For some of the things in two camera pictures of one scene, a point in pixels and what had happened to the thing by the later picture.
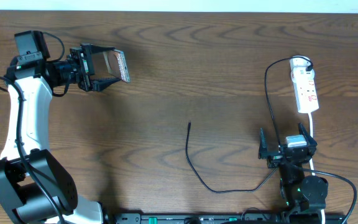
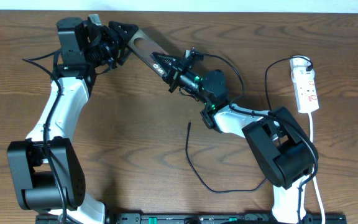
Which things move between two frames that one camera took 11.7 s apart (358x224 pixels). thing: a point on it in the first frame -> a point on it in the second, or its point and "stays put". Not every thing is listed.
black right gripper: [275, 157] -> [176, 69]
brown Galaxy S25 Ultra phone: [117, 64] -> [143, 46]
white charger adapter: [299, 74] stays put
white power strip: [304, 83] stays put
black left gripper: [86, 60] -> [121, 53]
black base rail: [219, 218] stays put
